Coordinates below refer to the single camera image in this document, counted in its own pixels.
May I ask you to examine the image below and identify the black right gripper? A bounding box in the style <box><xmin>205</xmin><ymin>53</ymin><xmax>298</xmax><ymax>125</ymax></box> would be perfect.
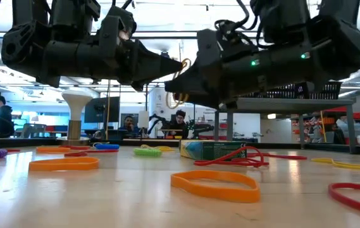
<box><xmin>164</xmin><ymin>28</ymin><xmax>318</xmax><ymax>110</ymax></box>

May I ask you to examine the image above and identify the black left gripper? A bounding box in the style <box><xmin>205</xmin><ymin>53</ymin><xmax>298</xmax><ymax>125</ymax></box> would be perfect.
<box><xmin>35</xmin><ymin>22</ymin><xmax>183</xmax><ymax>92</ymax></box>

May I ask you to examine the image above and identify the Crayola crayon box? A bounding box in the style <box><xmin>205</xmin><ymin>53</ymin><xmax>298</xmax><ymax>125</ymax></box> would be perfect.
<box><xmin>179</xmin><ymin>139</ymin><xmax>248</xmax><ymax>161</ymax></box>

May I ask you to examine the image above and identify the green coil bracelet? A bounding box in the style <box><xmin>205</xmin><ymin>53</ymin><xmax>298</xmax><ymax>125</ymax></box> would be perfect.
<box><xmin>132</xmin><ymin>147</ymin><xmax>163</xmax><ymax>158</ymax></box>

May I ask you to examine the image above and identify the black slotted plastic basket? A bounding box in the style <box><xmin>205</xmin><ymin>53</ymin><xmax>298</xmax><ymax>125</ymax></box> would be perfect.
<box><xmin>295</xmin><ymin>80</ymin><xmax>343</xmax><ymax>101</ymax></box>
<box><xmin>244</xmin><ymin>82</ymin><xmax>298</xmax><ymax>99</ymax></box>

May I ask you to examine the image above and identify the orange rubber band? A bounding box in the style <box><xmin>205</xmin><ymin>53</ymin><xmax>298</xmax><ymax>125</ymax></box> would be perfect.
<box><xmin>28</xmin><ymin>156</ymin><xmax>101</xmax><ymax>172</ymax></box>
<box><xmin>170</xmin><ymin>169</ymin><xmax>262</xmax><ymax>204</ymax></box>
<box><xmin>35</xmin><ymin>146</ymin><xmax>72</xmax><ymax>155</ymax></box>

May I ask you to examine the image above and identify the white column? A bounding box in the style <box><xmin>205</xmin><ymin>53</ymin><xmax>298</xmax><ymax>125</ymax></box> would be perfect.
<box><xmin>149</xmin><ymin>87</ymin><xmax>173</xmax><ymax>127</ymax></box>

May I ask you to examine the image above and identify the person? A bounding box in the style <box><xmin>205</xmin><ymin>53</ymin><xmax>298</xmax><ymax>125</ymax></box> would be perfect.
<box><xmin>166</xmin><ymin>109</ymin><xmax>190</xmax><ymax>139</ymax></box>
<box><xmin>119</xmin><ymin>115</ymin><xmax>141</xmax><ymax>133</ymax></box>
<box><xmin>0</xmin><ymin>95</ymin><xmax>15</xmax><ymax>138</ymax></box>

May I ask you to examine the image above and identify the white paper sheet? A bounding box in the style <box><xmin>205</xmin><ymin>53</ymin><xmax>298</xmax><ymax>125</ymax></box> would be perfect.
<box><xmin>137</xmin><ymin>110</ymin><xmax>150</xmax><ymax>129</ymax></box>

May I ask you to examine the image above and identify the white LED light bar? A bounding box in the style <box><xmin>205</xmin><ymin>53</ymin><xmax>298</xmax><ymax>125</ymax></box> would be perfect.
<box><xmin>135</xmin><ymin>31</ymin><xmax>199</xmax><ymax>37</ymax></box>

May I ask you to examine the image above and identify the grey metal shelf riser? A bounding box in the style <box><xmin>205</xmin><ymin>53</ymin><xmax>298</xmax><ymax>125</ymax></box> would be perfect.
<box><xmin>213</xmin><ymin>97</ymin><xmax>357</xmax><ymax>155</ymax></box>

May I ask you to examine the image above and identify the black monitor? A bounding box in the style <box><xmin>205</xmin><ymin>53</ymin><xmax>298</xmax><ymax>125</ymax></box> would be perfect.
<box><xmin>84</xmin><ymin>96</ymin><xmax>121</xmax><ymax>124</ymax></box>

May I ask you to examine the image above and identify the white bulb brass lamp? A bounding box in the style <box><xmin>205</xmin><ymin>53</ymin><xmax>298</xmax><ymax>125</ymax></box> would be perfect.
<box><xmin>56</xmin><ymin>87</ymin><xmax>94</xmax><ymax>146</ymax></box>

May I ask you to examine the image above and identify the yellow pole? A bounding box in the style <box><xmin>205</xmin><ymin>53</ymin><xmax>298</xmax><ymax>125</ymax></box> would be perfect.
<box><xmin>320</xmin><ymin>110</ymin><xmax>328</xmax><ymax>144</ymax></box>

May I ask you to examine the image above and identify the red storage bin shelf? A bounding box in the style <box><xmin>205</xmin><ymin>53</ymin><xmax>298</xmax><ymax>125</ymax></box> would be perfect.
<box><xmin>292</xmin><ymin>106</ymin><xmax>360</xmax><ymax>145</ymax></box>

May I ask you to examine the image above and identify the black background rig frame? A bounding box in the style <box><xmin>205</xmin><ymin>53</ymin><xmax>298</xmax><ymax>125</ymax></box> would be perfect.
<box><xmin>144</xmin><ymin>82</ymin><xmax>197</xmax><ymax>130</ymax></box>

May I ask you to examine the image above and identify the black overhead frame beam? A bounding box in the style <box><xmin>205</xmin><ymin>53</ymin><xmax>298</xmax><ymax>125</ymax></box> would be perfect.
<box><xmin>0</xmin><ymin>30</ymin><xmax>360</xmax><ymax>40</ymax></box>

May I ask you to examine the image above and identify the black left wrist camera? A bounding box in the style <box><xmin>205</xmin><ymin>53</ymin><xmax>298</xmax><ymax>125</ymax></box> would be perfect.
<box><xmin>103</xmin><ymin>5</ymin><xmax>137</xmax><ymax>42</ymax></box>

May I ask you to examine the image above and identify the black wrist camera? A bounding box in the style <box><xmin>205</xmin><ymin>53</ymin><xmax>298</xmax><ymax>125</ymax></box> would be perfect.
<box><xmin>216</xmin><ymin>19</ymin><xmax>258</xmax><ymax>53</ymax></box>
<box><xmin>103</xmin><ymin>5</ymin><xmax>137</xmax><ymax>42</ymax></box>

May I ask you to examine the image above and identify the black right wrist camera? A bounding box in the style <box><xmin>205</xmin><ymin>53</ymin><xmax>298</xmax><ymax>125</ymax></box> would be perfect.
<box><xmin>216</xmin><ymin>19</ymin><xmax>258</xmax><ymax>53</ymax></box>

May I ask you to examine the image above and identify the blue coil bracelet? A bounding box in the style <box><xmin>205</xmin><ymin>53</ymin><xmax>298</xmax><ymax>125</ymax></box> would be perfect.
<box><xmin>92</xmin><ymin>142</ymin><xmax>121</xmax><ymax>151</ymax></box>

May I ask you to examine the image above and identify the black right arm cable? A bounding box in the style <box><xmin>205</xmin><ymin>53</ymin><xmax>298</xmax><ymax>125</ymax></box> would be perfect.
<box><xmin>214</xmin><ymin>0</ymin><xmax>263</xmax><ymax>35</ymax></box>

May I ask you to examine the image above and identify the black table frame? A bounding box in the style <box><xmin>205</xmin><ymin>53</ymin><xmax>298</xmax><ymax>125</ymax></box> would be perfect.
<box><xmin>0</xmin><ymin>135</ymin><xmax>360</xmax><ymax>156</ymax></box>

